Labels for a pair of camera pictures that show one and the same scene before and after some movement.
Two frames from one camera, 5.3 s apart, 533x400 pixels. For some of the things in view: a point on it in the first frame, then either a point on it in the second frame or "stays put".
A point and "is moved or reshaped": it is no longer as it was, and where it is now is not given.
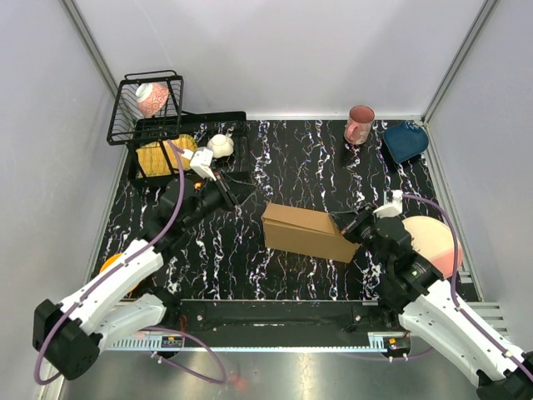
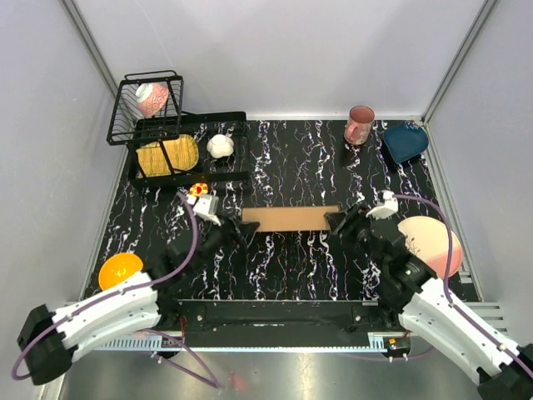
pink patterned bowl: [151, 97] stays put
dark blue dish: [405, 140] stays put
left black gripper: [236, 192] to [245, 229]
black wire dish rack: [166, 144] stays put
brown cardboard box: [306, 232] is moved or reshaped
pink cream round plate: [433, 240] stays put
